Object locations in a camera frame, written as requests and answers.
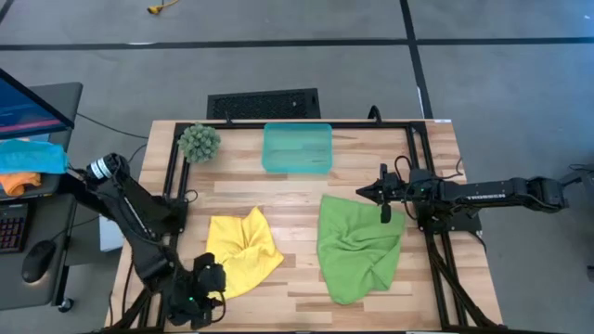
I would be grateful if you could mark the white box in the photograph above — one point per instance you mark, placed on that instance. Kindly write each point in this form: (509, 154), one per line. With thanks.
(110, 236)

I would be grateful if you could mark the black caster wheel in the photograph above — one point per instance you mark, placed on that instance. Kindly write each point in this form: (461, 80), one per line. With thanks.
(66, 304)

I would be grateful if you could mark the black slanted support beam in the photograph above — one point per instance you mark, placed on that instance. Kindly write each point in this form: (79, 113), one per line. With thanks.
(76, 185)

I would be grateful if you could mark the black computer mouse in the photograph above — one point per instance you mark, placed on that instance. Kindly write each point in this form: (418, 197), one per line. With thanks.
(38, 262)

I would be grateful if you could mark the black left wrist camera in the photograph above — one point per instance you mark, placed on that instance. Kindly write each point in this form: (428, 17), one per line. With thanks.
(209, 276)

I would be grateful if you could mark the orange cloth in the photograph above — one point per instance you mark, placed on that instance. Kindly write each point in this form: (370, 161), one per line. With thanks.
(16, 183)

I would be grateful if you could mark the blue cloth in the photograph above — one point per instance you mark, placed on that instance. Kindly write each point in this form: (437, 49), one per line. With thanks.
(28, 158)

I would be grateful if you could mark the black perforated computer tower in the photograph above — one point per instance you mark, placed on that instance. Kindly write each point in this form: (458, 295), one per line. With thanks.
(260, 104)

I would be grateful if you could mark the teal translucent plastic basket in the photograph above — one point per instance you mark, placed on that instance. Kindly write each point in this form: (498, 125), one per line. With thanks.
(297, 148)

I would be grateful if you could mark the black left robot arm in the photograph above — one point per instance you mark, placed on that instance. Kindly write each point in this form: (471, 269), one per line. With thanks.
(139, 218)

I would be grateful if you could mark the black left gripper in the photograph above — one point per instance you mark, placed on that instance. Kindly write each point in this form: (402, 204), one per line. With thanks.
(188, 301)

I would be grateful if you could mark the tilted monitor with blue screen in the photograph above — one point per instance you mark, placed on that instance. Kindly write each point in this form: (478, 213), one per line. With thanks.
(28, 111)

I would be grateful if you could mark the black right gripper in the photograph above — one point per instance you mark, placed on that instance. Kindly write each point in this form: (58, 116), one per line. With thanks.
(394, 188)

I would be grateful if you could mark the green microfiber towel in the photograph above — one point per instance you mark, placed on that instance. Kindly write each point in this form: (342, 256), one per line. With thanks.
(357, 255)

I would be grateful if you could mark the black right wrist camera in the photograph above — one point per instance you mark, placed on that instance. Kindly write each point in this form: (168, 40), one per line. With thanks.
(386, 214)

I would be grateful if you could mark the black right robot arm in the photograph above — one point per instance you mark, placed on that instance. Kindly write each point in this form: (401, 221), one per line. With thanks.
(487, 190)

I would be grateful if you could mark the grey chair base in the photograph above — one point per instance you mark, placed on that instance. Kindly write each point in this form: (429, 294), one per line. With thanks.
(585, 178)

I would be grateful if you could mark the black backlit keyboard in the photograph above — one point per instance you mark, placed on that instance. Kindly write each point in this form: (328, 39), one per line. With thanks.
(11, 229)

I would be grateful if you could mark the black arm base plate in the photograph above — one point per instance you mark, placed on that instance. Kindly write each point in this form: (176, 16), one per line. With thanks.
(468, 225)
(178, 222)

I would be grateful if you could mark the black metal table frame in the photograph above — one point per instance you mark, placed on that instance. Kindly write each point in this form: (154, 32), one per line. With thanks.
(241, 125)

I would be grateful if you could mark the grey side desk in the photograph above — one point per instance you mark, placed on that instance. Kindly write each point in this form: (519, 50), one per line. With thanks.
(14, 278)

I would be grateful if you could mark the green artificial potted plant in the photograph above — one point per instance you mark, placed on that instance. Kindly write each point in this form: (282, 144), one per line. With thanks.
(199, 143)

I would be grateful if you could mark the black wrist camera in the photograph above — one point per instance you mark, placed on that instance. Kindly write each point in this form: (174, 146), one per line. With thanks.
(386, 214)
(209, 276)

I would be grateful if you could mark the yellow microfiber towel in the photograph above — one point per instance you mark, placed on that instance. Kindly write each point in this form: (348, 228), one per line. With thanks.
(241, 250)

